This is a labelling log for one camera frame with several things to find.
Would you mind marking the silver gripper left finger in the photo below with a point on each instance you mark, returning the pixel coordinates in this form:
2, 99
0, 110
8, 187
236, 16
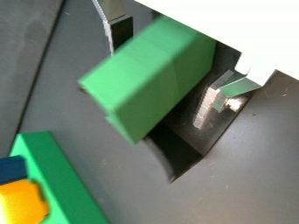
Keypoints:
117, 23

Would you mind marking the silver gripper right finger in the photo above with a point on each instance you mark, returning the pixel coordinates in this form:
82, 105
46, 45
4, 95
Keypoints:
222, 94

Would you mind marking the green arch block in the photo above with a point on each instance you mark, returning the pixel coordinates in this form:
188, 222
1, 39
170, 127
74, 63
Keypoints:
140, 82

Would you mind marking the black curved fixture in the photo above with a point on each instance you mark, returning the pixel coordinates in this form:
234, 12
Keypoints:
178, 144

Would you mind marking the green shape sorter board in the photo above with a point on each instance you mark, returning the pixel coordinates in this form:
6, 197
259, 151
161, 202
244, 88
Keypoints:
70, 202

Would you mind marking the blue hexagonal prism block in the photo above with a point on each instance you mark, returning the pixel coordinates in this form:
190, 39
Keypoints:
12, 169

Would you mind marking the yellow wedge block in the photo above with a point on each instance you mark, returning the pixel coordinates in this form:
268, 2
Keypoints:
21, 203

